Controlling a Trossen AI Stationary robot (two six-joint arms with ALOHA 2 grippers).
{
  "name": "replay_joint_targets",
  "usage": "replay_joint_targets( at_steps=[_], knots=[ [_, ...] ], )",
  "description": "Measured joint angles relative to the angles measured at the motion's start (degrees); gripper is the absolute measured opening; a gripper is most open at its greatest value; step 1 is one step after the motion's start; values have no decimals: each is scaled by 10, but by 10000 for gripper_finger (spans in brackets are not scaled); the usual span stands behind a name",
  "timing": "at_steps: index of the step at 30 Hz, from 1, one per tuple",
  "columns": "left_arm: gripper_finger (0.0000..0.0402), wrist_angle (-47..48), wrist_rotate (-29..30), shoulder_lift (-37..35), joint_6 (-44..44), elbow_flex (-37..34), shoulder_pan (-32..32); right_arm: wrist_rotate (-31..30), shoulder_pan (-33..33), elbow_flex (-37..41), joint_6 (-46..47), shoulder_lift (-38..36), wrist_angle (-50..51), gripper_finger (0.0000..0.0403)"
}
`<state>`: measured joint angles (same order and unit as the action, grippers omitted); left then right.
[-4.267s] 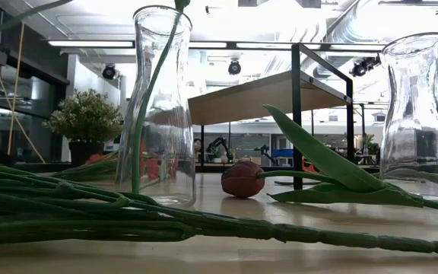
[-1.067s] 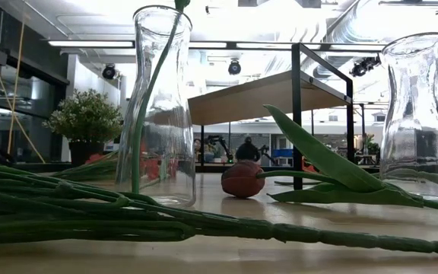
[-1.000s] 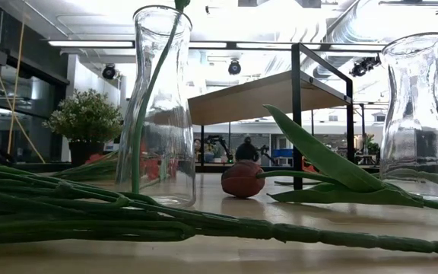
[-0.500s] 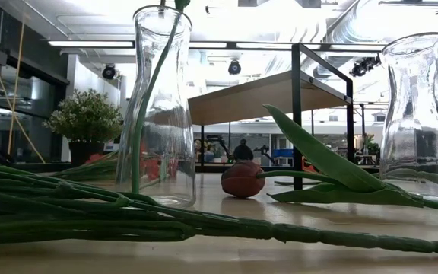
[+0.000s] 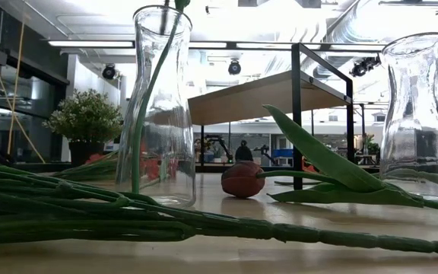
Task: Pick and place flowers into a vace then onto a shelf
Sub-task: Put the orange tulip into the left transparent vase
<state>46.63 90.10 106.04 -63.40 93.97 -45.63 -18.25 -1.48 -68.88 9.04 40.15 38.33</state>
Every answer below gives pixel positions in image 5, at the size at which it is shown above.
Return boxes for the dark maroon artificial tulip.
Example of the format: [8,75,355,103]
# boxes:
[221,104,438,215]

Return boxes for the clear glass vase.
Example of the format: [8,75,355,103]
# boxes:
[115,4,197,209]
[378,32,438,205]

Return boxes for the yellow artificial tulip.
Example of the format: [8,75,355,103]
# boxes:
[130,0,192,194]

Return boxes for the small red flower bunch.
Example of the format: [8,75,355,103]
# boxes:
[301,156,319,174]

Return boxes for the potted green plant white flowers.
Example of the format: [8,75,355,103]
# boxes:
[43,88,125,165]

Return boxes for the person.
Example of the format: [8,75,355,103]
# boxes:
[235,139,254,163]

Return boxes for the purple artificial flower bunch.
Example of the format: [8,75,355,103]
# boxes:
[0,162,438,256]

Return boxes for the long ceiling light strip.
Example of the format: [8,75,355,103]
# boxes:
[46,39,438,53]

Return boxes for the black metal table frame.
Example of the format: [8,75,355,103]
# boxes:
[11,161,382,175]

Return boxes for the wooden shelf black metal frame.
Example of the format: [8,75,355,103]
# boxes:
[187,42,357,191]

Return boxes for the black ceiling camera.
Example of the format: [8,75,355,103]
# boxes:
[349,56,382,78]
[101,63,117,81]
[227,59,243,76]

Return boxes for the yellow cable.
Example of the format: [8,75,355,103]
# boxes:
[7,21,26,154]
[0,0,46,164]

